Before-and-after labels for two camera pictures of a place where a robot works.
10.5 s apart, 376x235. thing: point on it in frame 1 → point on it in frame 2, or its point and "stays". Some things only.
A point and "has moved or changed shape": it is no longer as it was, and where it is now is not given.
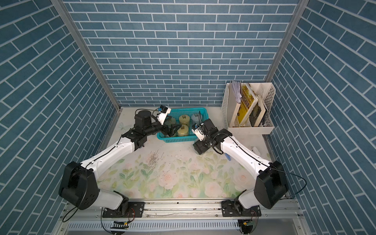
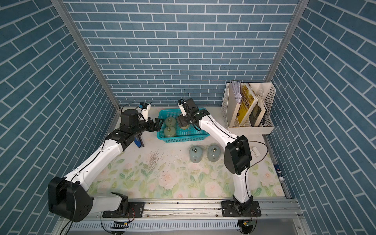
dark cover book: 258,112 stays
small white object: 255,150 stays
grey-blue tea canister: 197,118 has moved or changed shape
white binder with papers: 234,96 stays
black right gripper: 199,147 → 180,119
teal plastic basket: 176,113 stays
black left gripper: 170,132 → 156,127
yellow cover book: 248,101 stays
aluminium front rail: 271,210 stays
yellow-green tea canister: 184,119 has moved or changed shape
